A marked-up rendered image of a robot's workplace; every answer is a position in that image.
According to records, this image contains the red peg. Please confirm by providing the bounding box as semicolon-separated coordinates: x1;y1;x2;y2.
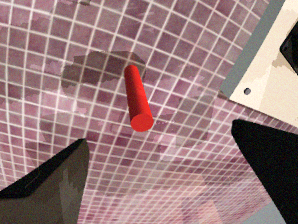
124;65;153;132

